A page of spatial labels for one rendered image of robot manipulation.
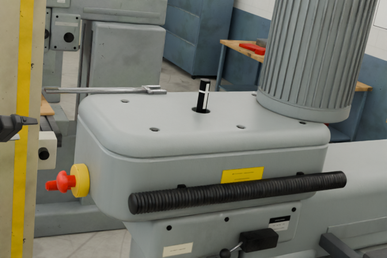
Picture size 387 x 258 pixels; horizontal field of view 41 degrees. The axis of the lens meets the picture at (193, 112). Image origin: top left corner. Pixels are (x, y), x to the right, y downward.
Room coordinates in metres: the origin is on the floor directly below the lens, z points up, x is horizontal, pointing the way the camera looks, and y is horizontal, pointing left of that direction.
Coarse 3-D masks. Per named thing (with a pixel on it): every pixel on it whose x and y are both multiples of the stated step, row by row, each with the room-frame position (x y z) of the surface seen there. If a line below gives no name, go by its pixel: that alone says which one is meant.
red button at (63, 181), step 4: (60, 172) 0.83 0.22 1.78; (64, 172) 0.83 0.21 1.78; (60, 176) 0.82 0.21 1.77; (64, 176) 0.82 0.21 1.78; (68, 176) 0.84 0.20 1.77; (72, 176) 0.84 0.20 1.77; (56, 180) 0.84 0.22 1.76; (60, 180) 0.82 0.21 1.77; (64, 180) 0.82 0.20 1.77; (68, 180) 0.83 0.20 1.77; (72, 180) 0.83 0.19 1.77; (56, 184) 0.84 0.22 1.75; (60, 184) 0.82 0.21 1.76; (64, 184) 0.82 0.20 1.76; (68, 184) 0.83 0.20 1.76; (72, 184) 0.83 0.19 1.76; (60, 188) 0.82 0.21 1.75; (64, 188) 0.82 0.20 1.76; (64, 192) 0.82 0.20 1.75
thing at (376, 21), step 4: (380, 0) 6.09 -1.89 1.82; (384, 0) 6.04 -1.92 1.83; (380, 4) 6.07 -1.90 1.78; (384, 4) 6.02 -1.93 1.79; (380, 8) 6.06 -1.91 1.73; (384, 8) 6.01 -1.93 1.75; (376, 12) 6.10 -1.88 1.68; (380, 12) 6.05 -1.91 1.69; (384, 12) 6.00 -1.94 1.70; (376, 16) 6.08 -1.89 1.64; (380, 16) 6.03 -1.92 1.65; (384, 16) 5.99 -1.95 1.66; (376, 20) 6.07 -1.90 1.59; (380, 20) 6.02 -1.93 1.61; (384, 20) 5.97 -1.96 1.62; (376, 24) 6.06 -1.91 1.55; (380, 24) 6.01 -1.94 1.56; (384, 24) 5.96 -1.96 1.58; (384, 28) 5.95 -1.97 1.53
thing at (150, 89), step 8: (48, 88) 0.93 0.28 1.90; (56, 88) 0.94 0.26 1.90; (64, 88) 0.95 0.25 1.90; (72, 88) 0.95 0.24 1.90; (80, 88) 0.96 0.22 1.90; (88, 88) 0.97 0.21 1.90; (96, 88) 0.98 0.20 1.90; (104, 88) 0.98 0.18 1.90; (112, 88) 0.99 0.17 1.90; (120, 88) 1.00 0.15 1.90; (128, 88) 1.01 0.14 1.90; (136, 88) 1.02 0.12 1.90; (144, 88) 1.03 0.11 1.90; (152, 88) 1.05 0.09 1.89; (160, 88) 1.06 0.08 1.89
